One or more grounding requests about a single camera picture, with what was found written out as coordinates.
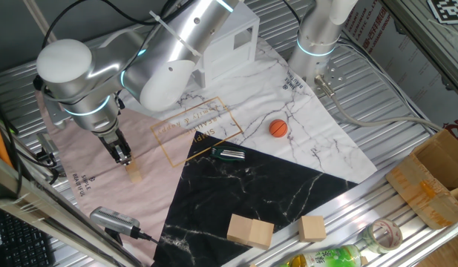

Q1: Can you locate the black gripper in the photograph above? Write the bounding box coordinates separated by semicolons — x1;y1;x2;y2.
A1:
97;128;134;166

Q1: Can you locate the black keyboard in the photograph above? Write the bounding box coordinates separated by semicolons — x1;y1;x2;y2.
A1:
0;207;56;267

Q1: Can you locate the large wooden block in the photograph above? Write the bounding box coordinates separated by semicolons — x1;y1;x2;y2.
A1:
246;219;275;251
226;214;254;245
297;215;327;243

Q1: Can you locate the marble and pink tablecloth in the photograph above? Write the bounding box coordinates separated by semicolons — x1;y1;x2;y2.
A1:
34;36;378;267

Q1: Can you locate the orange mini basketball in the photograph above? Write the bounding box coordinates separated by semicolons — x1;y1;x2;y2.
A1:
268;119;289;139

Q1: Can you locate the grey metal rod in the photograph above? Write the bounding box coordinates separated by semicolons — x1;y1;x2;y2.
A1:
22;0;58;42

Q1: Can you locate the white drawer cabinet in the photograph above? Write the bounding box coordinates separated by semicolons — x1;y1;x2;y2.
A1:
193;0;261;88

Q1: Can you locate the green tea bottle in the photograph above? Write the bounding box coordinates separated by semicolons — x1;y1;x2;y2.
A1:
280;244;363;267

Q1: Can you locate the packing tape roll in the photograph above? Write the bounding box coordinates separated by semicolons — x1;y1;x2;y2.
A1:
362;217;403;254

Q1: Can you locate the cardboard panel red print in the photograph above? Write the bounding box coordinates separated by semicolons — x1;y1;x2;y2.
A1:
341;0;458;145

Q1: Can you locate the taped cardboard box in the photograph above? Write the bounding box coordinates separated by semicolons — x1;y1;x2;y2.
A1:
385;128;458;231

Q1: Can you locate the black white fiducial marker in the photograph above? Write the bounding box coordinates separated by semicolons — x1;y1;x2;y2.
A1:
427;0;458;25

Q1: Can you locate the silver ribbed depth camera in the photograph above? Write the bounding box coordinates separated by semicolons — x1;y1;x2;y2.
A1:
89;206;141;238

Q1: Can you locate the thick black usb cable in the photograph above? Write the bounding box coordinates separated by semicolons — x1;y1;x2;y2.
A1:
128;225;161;245

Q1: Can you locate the grey metal bracket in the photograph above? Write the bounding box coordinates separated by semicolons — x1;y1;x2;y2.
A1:
36;131;61;159

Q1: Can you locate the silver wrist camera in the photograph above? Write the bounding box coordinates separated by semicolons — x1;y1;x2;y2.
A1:
42;96;73;130

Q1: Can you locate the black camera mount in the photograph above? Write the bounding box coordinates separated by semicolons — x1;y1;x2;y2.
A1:
103;226;125;246

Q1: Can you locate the aluminium frame bar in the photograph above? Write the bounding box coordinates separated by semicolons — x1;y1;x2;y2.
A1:
379;0;458;99
0;151;144;267

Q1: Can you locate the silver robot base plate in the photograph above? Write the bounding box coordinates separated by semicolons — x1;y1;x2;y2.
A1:
313;59;347;93

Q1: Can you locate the grey robot power cable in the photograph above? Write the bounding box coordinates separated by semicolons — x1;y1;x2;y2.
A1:
313;73;443;131

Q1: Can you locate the black cable bundle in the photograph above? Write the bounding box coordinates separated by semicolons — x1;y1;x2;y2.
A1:
280;0;443;133

